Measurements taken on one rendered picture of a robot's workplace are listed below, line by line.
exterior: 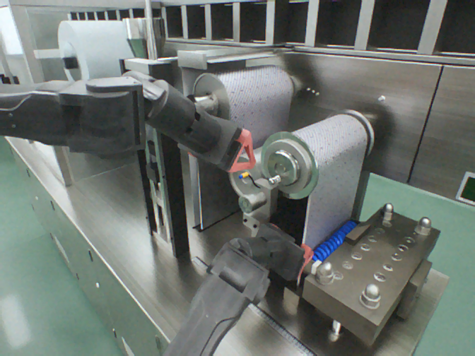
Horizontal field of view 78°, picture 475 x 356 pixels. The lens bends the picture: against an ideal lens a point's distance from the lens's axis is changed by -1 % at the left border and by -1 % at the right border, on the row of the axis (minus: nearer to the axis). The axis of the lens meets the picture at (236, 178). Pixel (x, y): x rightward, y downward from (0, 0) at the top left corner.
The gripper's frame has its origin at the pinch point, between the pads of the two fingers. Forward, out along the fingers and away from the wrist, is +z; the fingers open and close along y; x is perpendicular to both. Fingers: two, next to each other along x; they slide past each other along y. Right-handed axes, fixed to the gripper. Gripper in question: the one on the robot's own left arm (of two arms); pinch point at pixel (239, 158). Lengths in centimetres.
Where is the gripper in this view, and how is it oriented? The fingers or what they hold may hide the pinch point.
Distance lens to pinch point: 51.5
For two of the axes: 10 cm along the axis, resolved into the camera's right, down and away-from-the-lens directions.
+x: 4.5, -8.9, 0.4
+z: 5.6, 3.1, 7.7
